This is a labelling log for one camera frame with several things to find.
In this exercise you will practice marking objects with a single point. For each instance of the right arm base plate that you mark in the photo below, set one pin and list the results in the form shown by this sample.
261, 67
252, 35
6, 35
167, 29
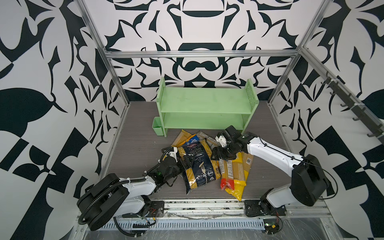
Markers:
258, 208

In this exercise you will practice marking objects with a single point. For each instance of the small electronics board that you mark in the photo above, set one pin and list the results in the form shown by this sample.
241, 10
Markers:
273, 227

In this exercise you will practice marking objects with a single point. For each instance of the yellow spaghetti bag left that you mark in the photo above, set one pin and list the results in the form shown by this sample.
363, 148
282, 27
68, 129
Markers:
181, 138

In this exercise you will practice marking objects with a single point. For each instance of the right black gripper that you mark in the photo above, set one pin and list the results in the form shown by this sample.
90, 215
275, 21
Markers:
220, 155

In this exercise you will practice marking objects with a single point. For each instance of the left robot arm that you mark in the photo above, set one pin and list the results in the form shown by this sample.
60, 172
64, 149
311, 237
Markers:
114, 196

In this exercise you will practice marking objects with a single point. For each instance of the yellow Pastatime spaghetti bag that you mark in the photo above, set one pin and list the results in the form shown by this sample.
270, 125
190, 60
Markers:
239, 178

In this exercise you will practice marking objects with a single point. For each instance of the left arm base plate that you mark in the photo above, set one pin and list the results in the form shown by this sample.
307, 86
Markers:
150, 210

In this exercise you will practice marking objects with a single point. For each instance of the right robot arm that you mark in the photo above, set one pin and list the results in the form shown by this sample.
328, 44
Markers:
308, 178

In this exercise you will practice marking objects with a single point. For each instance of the aluminium frame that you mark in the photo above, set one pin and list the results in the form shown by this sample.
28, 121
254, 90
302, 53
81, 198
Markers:
300, 52

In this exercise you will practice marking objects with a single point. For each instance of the white cable duct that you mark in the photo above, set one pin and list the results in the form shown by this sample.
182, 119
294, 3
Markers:
186, 224

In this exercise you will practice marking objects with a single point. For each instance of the grey blue spaghetti pack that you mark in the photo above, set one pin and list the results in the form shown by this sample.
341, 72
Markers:
212, 143

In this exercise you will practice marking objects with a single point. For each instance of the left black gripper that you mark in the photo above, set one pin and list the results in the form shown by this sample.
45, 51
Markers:
187, 165

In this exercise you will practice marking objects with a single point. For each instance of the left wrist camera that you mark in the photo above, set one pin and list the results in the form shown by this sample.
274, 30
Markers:
173, 153

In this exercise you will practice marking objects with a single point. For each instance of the red spaghetti pack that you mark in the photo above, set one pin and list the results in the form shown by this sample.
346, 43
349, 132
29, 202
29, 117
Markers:
226, 181

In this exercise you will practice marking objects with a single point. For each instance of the brown cardboard pasta box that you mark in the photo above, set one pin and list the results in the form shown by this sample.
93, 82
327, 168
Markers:
247, 163

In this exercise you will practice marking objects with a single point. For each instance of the small green bin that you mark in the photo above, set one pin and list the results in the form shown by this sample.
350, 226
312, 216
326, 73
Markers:
157, 126

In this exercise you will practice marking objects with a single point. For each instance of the green two-tier shelf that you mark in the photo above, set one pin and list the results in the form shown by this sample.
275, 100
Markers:
206, 108

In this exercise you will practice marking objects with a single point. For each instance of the wall hook rail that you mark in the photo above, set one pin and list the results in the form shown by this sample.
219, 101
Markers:
352, 103

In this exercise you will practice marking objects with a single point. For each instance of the black penne pasta bag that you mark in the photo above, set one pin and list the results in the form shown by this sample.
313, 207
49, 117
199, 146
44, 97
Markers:
204, 170

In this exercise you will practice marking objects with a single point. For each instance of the blue orange pasta bag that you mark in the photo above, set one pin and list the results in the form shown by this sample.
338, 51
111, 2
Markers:
191, 140

